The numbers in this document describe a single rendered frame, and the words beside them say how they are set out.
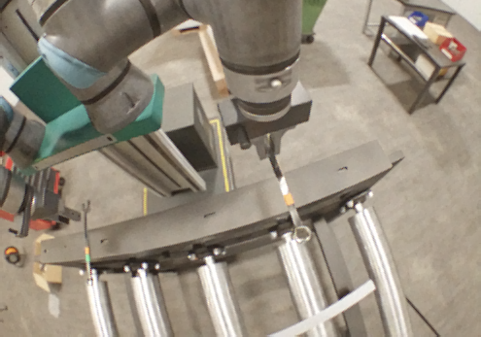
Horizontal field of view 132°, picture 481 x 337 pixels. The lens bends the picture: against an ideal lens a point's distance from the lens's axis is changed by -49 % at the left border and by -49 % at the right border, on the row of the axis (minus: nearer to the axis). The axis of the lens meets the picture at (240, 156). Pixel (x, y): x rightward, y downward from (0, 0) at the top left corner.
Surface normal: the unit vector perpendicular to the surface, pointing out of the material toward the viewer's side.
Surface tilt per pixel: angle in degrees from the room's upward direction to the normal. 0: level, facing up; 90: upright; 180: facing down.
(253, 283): 0
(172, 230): 0
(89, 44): 81
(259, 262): 0
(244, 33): 90
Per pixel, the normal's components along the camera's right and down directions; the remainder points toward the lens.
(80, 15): 0.57, 0.54
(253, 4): 0.00, 0.89
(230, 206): -0.15, -0.46
